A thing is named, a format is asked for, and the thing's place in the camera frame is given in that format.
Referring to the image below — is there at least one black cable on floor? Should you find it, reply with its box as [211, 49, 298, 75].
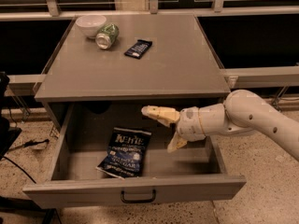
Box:
[0, 138, 50, 184]

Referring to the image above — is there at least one grey cabinet with counter top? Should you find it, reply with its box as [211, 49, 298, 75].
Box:
[33, 13, 232, 133]

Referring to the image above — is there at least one metal window railing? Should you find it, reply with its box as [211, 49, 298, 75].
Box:
[0, 0, 299, 114]

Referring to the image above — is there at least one white ceramic bowl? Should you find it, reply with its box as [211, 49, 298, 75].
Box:
[76, 15, 107, 38]

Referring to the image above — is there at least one open grey top drawer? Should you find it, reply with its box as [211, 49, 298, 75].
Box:
[23, 104, 246, 208]

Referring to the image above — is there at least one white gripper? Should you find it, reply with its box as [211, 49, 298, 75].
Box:
[141, 105, 206, 153]

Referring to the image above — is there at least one dark blue candy bar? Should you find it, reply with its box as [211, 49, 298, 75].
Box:
[124, 39, 152, 59]

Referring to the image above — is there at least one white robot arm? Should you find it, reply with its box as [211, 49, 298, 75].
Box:
[141, 90, 299, 161]

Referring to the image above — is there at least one blue Kettle chip bag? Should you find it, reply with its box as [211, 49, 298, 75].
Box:
[96, 127, 151, 179]

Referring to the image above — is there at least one black drawer handle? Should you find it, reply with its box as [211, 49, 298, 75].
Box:
[121, 189, 156, 204]

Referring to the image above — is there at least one green soda can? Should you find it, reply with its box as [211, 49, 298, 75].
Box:
[95, 23, 119, 49]

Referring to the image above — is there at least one black equipment at left edge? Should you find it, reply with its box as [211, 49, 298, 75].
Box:
[0, 72, 21, 159]

